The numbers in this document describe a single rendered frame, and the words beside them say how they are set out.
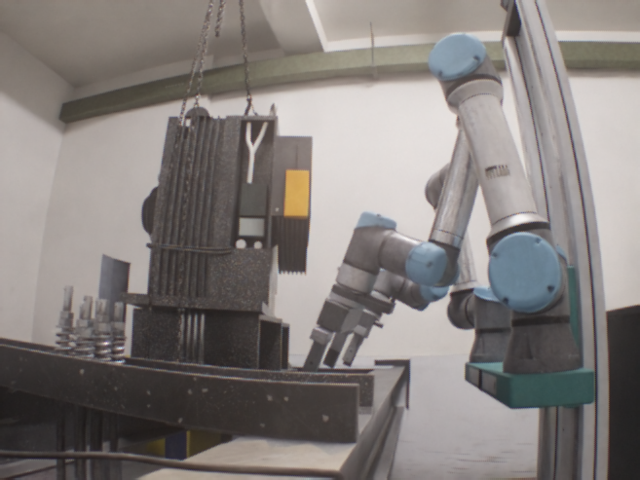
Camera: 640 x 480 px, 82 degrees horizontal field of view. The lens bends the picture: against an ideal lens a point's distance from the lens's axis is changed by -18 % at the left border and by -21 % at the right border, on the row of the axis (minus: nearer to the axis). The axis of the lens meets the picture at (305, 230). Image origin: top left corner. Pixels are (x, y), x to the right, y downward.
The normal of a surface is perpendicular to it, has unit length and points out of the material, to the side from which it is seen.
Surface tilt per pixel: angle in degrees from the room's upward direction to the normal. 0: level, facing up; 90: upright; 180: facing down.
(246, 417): 90
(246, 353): 90
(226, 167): 90
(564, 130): 90
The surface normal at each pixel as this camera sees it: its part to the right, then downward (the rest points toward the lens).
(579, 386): -0.22, -0.25
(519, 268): -0.59, -0.09
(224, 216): 0.01, -0.25
